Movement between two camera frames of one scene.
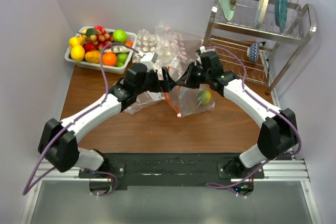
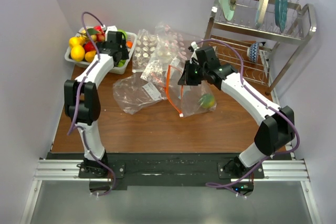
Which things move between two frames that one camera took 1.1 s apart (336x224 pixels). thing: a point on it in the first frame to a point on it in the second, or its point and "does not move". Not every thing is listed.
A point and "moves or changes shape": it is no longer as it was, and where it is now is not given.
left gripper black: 164,85 to 123,49
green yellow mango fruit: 203,97 moves or changes shape
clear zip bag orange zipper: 186,100 does not move
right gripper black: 186,80 does not move
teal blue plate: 281,5 does not move
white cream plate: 263,1 does not move
